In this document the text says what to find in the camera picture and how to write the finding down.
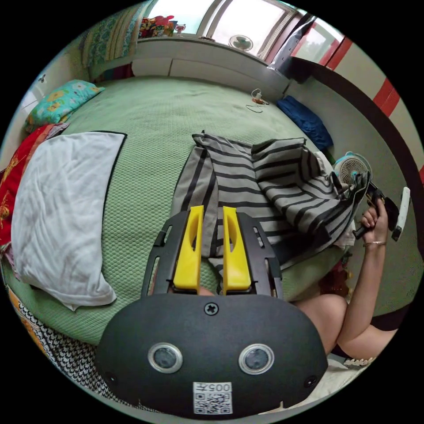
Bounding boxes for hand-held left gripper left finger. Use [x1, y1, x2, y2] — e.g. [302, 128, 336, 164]
[173, 205, 204, 292]

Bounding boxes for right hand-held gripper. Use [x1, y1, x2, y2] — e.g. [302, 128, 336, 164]
[352, 181, 401, 240]

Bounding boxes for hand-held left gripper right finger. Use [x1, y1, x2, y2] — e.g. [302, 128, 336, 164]
[222, 205, 252, 296]

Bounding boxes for black gray striped t-shirt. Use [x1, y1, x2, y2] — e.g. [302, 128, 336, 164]
[170, 130, 371, 282]

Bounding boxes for person's right forearm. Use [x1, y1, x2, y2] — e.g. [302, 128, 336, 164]
[337, 241, 388, 347]

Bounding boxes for person's right hand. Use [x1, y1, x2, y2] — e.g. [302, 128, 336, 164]
[360, 198, 389, 245]

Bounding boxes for teal table fan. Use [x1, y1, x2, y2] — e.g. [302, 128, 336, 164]
[333, 151, 373, 187]

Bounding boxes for blue rolled blanket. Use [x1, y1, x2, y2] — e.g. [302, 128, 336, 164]
[276, 95, 334, 151]

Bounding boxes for bed with green mat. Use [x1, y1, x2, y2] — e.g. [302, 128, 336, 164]
[2, 75, 352, 413]

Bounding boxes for white folded garment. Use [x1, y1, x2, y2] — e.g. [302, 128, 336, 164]
[11, 131, 129, 312]

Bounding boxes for teal floral pillow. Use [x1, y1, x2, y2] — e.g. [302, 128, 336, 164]
[24, 79, 106, 134]

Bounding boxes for small white fan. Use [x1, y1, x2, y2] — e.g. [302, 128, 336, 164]
[227, 34, 254, 53]

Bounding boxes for window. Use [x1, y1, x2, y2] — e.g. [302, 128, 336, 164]
[145, 0, 347, 64]

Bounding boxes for patterned curtain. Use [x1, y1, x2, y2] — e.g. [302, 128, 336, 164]
[81, 6, 150, 80]

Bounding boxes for colourful toys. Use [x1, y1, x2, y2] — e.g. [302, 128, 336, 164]
[138, 15, 187, 39]

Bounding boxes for white charger cable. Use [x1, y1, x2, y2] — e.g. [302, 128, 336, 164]
[246, 88, 271, 114]

